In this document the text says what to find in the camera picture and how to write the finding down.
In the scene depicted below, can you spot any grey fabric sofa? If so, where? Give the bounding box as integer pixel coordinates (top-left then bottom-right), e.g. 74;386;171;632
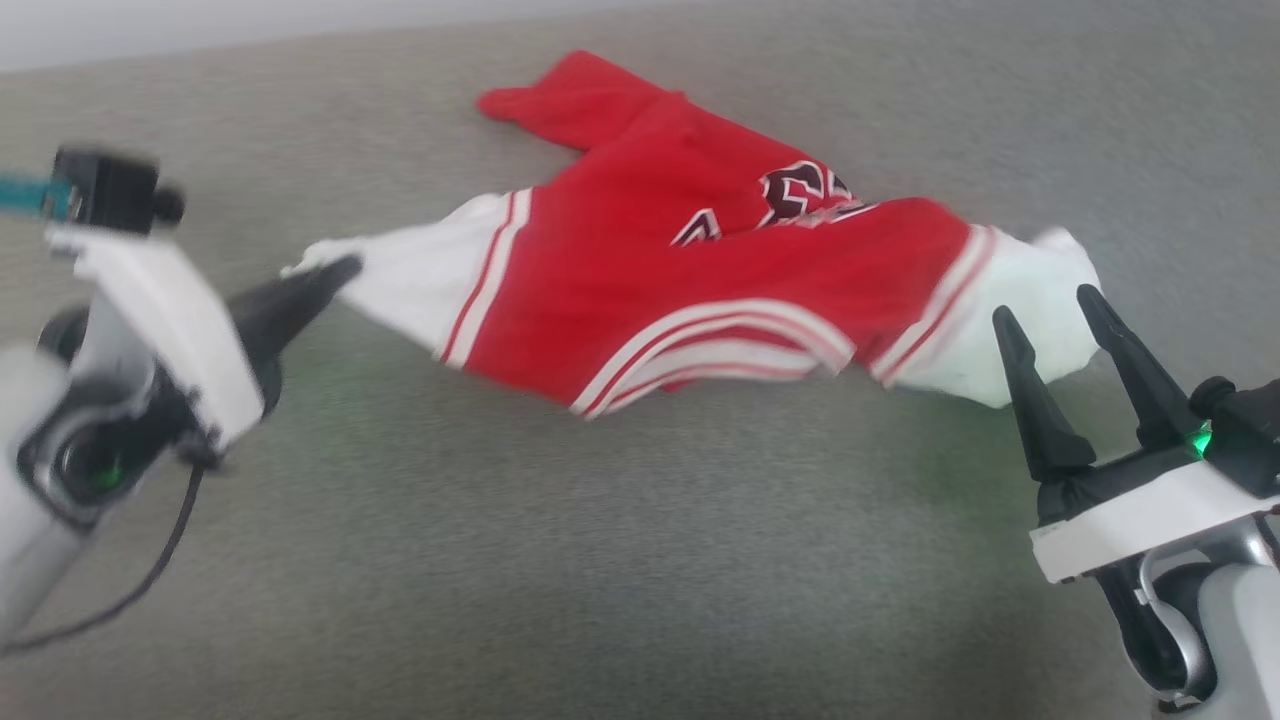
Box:
0;0;1280;720

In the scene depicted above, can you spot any teal camera cable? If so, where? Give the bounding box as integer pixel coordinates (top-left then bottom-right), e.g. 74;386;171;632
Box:
0;170;73;219

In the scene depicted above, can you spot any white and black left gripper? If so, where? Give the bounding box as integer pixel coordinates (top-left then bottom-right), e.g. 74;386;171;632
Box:
48;228;363;453

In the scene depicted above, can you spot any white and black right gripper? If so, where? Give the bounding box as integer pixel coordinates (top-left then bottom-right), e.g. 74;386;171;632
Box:
993;284;1271;586

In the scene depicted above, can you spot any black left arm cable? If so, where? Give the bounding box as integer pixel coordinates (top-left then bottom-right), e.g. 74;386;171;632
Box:
0;462;208;656

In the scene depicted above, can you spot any red and white jersey shirt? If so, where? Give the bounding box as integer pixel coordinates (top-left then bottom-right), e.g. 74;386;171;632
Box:
280;50;1103;421

